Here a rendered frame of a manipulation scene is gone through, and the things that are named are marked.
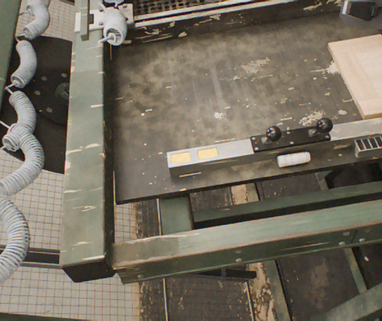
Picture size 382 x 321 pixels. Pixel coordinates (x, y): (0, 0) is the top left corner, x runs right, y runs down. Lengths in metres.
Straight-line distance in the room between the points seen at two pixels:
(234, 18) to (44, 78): 0.89
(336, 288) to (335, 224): 1.99
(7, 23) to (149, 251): 1.42
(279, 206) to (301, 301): 2.13
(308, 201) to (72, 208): 0.59
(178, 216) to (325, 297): 2.06
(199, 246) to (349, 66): 0.73
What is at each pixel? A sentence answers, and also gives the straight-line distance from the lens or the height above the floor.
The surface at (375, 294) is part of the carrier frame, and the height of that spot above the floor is 0.79.
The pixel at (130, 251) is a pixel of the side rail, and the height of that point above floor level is 1.80.
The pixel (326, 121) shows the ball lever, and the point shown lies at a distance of 1.03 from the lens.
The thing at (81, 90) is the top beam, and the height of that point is 1.91.
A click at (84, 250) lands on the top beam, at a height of 1.90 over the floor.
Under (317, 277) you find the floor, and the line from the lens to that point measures 3.10.
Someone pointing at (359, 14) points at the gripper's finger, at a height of 1.61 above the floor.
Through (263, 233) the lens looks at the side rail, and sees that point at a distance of 0.98.
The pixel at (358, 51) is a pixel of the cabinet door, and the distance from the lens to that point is 1.44.
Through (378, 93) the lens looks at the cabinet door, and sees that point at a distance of 1.33.
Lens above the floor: 2.12
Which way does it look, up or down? 25 degrees down
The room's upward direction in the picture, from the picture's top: 79 degrees counter-clockwise
